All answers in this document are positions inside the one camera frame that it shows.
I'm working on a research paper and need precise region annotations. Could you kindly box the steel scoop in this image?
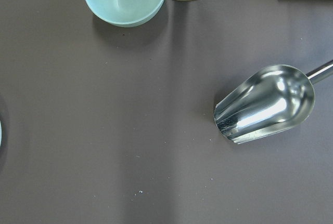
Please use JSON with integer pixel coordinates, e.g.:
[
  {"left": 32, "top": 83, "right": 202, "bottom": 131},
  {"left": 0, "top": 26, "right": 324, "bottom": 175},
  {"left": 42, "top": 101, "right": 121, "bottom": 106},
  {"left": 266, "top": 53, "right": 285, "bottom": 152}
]
[{"left": 213, "top": 61, "right": 332, "bottom": 144}]

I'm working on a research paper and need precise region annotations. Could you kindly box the cream round plate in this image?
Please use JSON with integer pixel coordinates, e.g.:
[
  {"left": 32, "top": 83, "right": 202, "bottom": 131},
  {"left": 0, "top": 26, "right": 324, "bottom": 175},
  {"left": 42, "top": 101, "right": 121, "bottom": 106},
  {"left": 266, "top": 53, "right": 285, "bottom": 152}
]
[{"left": 0, "top": 120, "right": 3, "bottom": 147}]

